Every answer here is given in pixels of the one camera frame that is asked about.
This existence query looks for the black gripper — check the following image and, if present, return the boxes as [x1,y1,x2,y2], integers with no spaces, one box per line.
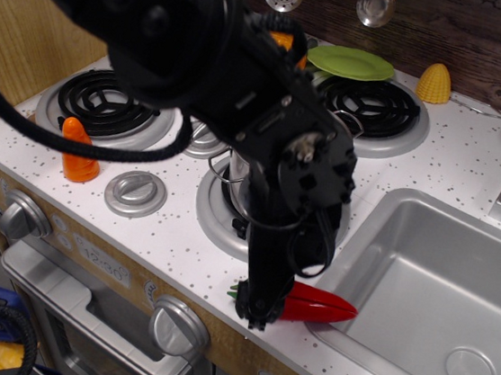
[235,205,343,332]

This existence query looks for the red toy chili pepper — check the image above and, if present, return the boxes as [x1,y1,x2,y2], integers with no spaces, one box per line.
[223,272,362,331]

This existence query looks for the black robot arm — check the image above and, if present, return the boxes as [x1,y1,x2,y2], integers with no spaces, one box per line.
[0,0,357,329]

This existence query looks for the stainless steel pot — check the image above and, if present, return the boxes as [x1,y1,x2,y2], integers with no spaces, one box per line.
[208,110,365,218]

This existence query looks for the silver oven knob right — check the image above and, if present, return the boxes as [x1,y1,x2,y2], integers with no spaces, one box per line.
[148,294,210,362]

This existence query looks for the silver oven knob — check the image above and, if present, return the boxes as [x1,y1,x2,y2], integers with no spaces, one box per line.
[148,294,210,362]
[0,190,53,240]

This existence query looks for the silver stovetop knob front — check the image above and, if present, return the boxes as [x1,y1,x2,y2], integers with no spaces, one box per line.
[103,171,167,219]

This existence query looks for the silver stovetop knob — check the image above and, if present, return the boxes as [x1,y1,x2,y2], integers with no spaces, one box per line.
[103,171,167,219]
[183,120,228,160]

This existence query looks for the silver stovetop knob middle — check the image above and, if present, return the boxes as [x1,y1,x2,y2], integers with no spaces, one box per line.
[183,120,228,160]

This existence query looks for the silver toy sink basin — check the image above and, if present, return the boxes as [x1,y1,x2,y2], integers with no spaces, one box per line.
[309,189,501,375]

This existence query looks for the orange toy carrot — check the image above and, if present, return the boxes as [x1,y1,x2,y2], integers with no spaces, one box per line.
[61,117,101,183]

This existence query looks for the front left black burner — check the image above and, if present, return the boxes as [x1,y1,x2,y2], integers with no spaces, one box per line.
[35,68,174,151]

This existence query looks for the back right black burner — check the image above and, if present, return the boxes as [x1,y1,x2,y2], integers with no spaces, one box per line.
[311,69,430,159]

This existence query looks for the silver oven knob left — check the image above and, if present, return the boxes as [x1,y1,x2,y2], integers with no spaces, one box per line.
[0,190,53,240]

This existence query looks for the yellow object on floor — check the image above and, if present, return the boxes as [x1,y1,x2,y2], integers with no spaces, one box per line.
[0,341,24,371]

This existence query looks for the green toy plate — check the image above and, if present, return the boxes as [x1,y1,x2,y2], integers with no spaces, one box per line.
[307,45,395,82]

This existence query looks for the orange toy pumpkin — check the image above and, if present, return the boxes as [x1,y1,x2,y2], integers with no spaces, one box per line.
[270,31,307,69]

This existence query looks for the yellow toy corn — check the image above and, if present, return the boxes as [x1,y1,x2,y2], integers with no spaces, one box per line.
[416,63,452,104]

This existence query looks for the hanging steel ladle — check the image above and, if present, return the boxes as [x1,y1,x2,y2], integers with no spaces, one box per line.
[355,0,396,29]

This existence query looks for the silver oven door handle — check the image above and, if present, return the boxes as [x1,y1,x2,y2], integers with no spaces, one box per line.
[1,241,193,375]

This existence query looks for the black braided cable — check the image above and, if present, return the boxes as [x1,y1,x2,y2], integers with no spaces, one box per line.
[0,45,201,173]

